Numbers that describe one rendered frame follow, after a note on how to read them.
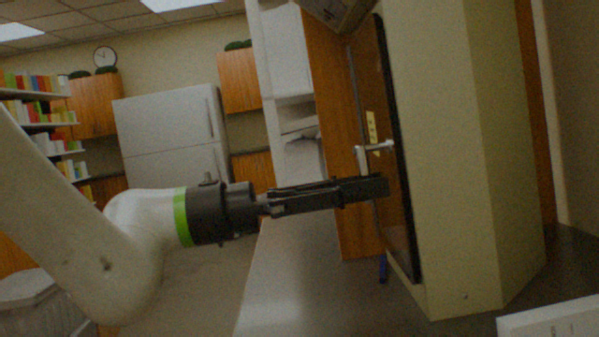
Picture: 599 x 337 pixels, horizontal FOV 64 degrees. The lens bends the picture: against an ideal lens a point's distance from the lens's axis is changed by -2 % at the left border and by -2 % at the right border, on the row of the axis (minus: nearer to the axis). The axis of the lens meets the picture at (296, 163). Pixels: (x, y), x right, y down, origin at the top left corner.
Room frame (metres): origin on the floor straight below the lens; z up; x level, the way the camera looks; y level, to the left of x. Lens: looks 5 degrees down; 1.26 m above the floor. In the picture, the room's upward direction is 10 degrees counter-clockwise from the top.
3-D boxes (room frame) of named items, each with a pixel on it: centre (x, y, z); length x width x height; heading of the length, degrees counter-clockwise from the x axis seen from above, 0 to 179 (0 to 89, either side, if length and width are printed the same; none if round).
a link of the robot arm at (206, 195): (0.73, 0.14, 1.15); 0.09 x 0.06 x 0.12; 0
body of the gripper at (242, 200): (0.73, 0.06, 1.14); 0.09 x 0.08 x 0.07; 90
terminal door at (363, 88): (0.84, -0.14, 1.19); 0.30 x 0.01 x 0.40; 0
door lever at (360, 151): (0.73, -0.11, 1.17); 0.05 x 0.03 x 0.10; 90
